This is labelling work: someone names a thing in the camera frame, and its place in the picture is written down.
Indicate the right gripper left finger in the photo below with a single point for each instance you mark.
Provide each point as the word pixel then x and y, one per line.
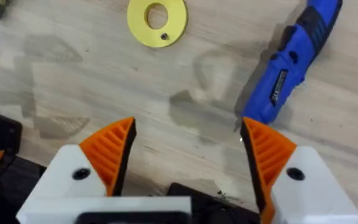
pixel 73 186

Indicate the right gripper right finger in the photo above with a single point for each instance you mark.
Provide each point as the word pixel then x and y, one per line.
pixel 309 199

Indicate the blue electric screwdriver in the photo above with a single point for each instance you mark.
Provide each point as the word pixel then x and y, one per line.
pixel 291 62

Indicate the small black screw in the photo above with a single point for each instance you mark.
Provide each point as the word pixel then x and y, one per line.
pixel 164 36

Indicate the yellow-green disc with holes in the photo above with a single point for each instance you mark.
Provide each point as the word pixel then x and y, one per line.
pixel 138 21

